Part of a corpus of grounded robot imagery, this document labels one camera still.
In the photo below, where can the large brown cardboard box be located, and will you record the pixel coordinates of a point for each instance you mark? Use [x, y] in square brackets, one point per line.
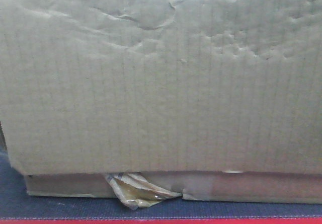
[216, 99]

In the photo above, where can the crumpled brown packing tape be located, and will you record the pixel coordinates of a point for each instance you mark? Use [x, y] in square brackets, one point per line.
[134, 191]

